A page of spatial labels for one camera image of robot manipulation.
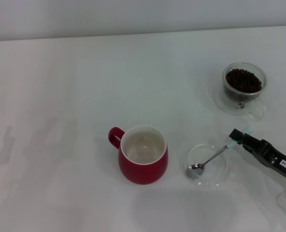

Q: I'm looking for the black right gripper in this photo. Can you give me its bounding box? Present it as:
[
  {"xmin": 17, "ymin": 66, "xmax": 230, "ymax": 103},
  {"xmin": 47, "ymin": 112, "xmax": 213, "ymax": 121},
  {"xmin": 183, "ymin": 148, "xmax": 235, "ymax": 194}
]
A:
[{"xmin": 229, "ymin": 129, "xmax": 286, "ymax": 186}]

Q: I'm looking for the metal spoon with blue handle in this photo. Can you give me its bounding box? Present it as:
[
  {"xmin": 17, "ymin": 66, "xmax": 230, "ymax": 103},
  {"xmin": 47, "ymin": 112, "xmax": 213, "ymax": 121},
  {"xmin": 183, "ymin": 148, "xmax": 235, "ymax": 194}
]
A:
[{"xmin": 186, "ymin": 125, "xmax": 255, "ymax": 179}]

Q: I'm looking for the coffee beans pile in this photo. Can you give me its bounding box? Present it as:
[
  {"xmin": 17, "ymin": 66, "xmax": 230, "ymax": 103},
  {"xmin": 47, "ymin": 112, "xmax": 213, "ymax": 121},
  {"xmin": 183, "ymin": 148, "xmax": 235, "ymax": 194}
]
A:
[{"xmin": 224, "ymin": 68, "xmax": 263, "ymax": 101}]

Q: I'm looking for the clear glass saucer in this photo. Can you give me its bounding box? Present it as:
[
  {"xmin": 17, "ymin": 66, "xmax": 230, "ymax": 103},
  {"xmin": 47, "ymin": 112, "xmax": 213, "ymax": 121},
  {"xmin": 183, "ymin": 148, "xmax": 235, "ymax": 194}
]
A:
[{"xmin": 212, "ymin": 78, "xmax": 271, "ymax": 117}]

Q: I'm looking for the small clear glass dish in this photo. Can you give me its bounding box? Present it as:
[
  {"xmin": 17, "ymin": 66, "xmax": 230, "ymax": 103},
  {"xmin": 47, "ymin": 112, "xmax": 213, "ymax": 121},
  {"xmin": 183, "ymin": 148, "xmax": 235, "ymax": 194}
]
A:
[{"xmin": 181, "ymin": 143, "xmax": 230, "ymax": 188}]

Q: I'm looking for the red ceramic mug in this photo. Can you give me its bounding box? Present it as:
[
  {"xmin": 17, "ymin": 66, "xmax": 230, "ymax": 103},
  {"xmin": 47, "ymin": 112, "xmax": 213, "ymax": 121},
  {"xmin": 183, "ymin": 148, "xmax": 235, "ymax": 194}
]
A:
[{"xmin": 107, "ymin": 124, "xmax": 169, "ymax": 186}]

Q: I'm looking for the clear glass cup with handle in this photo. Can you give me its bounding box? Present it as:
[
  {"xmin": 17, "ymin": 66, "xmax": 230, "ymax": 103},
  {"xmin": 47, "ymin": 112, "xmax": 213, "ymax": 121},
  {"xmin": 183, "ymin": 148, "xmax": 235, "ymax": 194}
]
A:
[{"xmin": 221, "ymin": 62, "xmax": 267, "ymax": 121}]

